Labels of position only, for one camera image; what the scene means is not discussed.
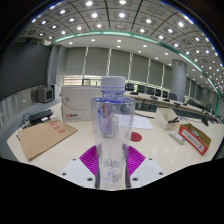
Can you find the white printed paper sheet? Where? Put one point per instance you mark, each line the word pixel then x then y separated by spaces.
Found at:
pixel 143 123

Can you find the black power adapter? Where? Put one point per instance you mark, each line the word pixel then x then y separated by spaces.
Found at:
pixel 40 116

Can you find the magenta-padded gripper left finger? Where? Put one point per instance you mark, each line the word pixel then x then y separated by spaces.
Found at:
pixel 75 170

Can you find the open red-sided cardboard box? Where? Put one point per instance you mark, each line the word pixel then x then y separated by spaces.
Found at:
pixel 191 141

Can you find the flat round red coaster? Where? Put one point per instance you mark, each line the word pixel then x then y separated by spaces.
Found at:
pixel 137 137

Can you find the clear plastic water bottle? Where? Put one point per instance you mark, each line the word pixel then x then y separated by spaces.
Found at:
pixel 113 133

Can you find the brown paper envelope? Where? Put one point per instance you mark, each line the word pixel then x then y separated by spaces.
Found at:
pixel 43 138

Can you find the grey box monitor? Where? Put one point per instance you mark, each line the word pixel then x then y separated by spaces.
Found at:
pixel 45 95

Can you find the group of ceiling lights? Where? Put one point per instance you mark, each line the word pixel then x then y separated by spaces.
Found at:
pixel 122 15

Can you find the small teal tool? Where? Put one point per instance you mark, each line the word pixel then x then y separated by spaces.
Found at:
pixel 196 133

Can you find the long curved conference desk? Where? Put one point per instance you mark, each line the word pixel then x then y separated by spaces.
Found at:
pixel 146 97

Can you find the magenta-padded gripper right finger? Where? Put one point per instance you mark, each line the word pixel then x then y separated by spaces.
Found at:
pixel 148 170

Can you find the white copy paper carton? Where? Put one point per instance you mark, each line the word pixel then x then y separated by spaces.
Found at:
pixel 76 103

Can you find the black tool in white box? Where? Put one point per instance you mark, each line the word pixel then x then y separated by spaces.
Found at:
pixel 174 119

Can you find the open white cardboard box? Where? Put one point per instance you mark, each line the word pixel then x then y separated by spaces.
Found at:
pixel 163 121

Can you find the group of black office chairs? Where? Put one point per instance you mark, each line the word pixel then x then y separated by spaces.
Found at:
pixel 141 88

